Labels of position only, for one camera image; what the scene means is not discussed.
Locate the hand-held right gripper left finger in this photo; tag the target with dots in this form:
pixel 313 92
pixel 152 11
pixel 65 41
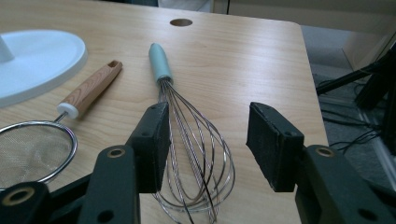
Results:
pixel 149 149

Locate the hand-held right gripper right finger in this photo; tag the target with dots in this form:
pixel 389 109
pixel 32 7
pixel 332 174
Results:
pixel 274 149

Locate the white utensil hook stand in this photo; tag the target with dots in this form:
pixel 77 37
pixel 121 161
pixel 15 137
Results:
pixel 40 62

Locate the black metal stand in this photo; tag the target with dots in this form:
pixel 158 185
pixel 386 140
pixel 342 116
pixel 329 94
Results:
pixel 373 81

